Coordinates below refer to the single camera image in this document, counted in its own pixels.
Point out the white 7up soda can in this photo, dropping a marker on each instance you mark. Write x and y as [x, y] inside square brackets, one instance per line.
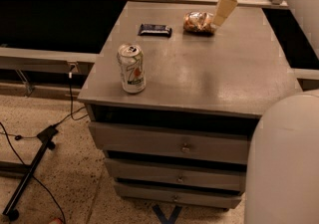
[131, 62]

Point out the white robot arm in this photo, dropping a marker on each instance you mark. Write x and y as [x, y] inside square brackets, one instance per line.
[282, 179]

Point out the orange can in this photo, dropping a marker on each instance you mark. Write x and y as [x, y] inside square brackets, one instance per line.
[198, 22]

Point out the black stand leg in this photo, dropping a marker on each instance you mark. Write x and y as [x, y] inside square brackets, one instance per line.
[25, 171]

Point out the top grey drawer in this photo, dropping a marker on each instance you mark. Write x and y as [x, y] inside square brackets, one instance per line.
[225, 148]

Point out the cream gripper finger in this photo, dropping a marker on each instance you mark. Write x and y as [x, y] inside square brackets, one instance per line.
[223, 9]

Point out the bottom grey drawer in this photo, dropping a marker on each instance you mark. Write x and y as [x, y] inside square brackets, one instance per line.
[179, 196]

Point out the middle grey drawer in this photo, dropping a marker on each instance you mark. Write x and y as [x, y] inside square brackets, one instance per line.
[176, 174]

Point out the grey drawer cabinet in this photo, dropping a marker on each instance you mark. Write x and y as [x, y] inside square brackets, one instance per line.
[219, 84]

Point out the dark blue candy bar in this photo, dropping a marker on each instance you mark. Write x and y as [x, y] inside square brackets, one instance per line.
[157, 30]

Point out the grey drawer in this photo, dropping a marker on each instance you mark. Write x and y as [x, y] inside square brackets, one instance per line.
[179, 196]
[225, 148]
[176, 174]

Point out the grey metal side shelf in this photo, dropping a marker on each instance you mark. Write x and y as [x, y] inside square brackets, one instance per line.
[46, 61]

